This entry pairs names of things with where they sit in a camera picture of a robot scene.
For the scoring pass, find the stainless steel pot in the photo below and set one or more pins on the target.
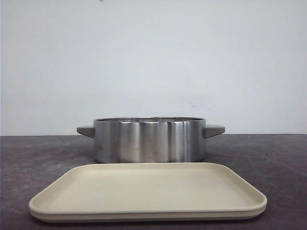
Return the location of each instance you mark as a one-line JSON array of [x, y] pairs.
[[150, 139]]

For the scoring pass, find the beige plastic tray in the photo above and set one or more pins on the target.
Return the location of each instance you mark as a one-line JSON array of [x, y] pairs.
[[148, 192]]

